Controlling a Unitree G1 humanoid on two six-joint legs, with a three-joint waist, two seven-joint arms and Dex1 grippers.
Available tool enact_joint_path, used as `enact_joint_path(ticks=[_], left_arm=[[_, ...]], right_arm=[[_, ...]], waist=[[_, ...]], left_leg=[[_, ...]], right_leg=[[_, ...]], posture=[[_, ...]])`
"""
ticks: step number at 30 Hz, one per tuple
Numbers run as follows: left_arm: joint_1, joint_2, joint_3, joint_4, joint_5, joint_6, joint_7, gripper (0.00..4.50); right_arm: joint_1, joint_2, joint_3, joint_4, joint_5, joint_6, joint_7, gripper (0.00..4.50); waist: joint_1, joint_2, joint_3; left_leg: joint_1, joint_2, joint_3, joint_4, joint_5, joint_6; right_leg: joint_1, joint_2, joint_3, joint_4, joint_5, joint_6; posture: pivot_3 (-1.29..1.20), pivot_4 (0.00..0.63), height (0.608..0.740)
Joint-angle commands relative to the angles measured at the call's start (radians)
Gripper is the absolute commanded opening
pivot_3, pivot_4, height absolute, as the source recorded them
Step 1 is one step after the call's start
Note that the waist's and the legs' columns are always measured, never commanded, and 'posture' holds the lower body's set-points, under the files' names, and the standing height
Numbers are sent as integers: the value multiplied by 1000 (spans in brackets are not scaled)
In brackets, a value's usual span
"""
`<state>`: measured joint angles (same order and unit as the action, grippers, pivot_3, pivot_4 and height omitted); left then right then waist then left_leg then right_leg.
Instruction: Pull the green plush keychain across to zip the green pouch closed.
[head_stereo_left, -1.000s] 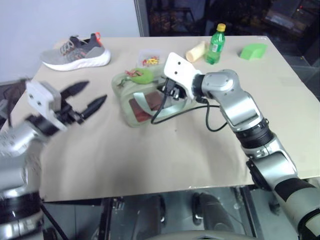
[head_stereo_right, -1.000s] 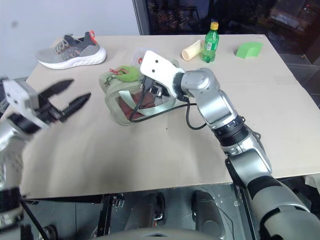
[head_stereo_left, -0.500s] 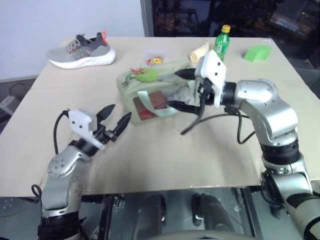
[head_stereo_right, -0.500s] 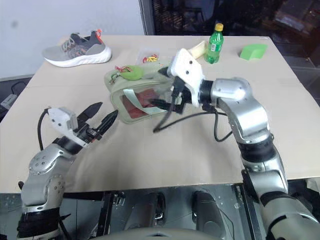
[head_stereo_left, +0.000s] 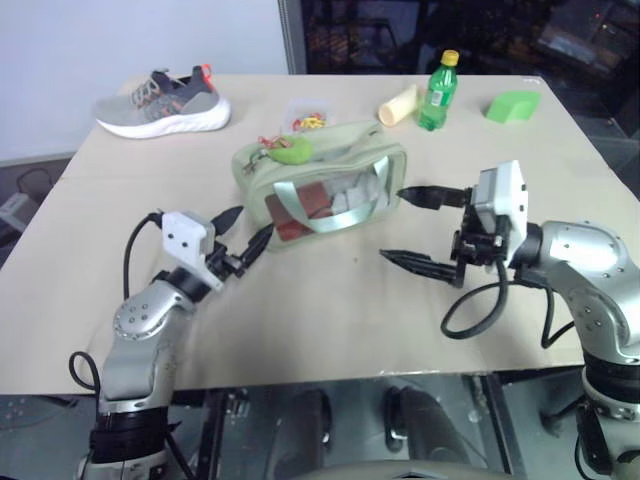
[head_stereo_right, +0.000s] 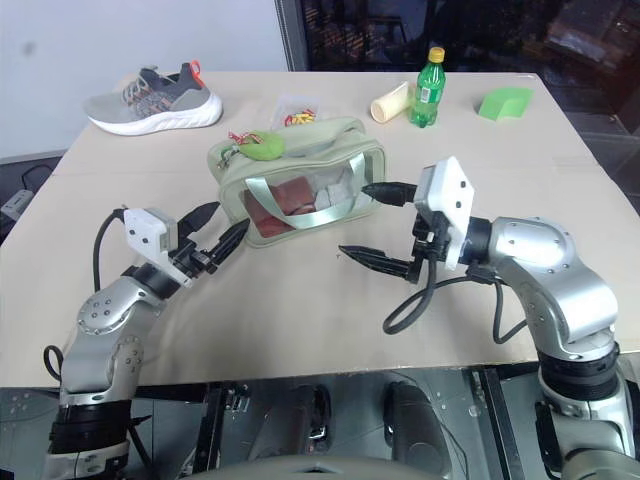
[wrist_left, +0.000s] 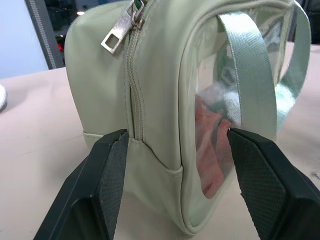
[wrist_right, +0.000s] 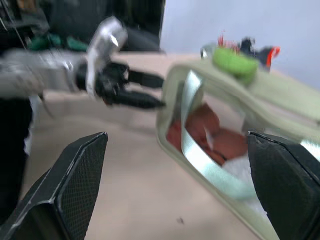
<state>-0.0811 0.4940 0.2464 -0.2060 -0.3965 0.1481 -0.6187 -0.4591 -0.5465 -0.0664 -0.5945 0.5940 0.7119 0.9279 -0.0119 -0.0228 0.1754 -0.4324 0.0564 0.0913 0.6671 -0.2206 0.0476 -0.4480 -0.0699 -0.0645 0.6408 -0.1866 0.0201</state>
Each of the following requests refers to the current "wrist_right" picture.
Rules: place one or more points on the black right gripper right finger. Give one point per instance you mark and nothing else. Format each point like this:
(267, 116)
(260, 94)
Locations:
(287, 190)

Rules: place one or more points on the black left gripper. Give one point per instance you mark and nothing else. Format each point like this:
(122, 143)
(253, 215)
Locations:
(110, 80)

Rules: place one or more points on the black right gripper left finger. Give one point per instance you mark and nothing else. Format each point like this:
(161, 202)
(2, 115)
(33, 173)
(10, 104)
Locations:
(72, 180)

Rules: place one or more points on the green zip pouch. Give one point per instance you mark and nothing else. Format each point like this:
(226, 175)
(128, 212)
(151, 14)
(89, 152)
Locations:
(275, 100)

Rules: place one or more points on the white tissue inside pouch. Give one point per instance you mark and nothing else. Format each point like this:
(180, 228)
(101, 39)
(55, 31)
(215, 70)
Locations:
(240, 170)

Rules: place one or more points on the red packet inside pouch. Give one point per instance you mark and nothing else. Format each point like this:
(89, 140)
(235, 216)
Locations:
(210, 125)

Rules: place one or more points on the black background panel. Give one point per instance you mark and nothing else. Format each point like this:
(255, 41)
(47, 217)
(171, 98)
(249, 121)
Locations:
(142, 22)

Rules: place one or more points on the dark robot torso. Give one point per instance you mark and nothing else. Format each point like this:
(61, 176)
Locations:
(11, 150)

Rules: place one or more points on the green background object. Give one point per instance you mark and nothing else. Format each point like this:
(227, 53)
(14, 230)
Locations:
(57, 41)

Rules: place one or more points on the black and orange tool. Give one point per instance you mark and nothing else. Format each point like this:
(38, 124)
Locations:
(262, 53)

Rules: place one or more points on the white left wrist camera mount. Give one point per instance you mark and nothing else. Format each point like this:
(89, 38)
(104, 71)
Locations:
(105, 37)

